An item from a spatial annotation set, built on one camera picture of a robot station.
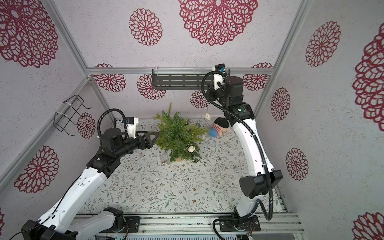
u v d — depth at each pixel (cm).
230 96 50
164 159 97
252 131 46
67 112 76
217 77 58
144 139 63
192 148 75
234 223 68
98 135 52
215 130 106
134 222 73
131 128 63
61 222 39
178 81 95
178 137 75
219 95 58
